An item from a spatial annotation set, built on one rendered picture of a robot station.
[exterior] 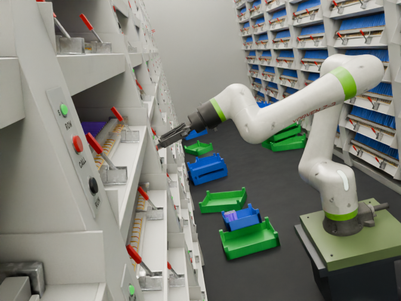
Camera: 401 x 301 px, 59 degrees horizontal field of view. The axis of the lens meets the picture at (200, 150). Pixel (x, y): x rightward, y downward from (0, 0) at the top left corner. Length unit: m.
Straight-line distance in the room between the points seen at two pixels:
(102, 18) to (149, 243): 0.57
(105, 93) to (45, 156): 0.70
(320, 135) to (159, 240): 0.89
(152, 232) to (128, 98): 0.38
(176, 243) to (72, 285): 0.80
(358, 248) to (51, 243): 1.20
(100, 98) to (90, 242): 0.71
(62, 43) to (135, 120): 0.50
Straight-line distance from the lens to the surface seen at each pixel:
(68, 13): 1.02
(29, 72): 0.31
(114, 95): 1.00
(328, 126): 1.48
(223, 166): 3.06
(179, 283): 0.98
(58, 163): 0.31
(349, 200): 1.40
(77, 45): 0.54
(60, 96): 0.35
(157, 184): 1.05
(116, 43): 0.99
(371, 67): 1.32
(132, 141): 0.82
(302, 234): 1.58
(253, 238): 2.13
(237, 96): 1.21
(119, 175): 0.56
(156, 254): 0.75
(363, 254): 1.38
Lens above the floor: 1.13
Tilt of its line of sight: 16 degrees down
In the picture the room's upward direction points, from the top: 15 degrees counter-clockwise
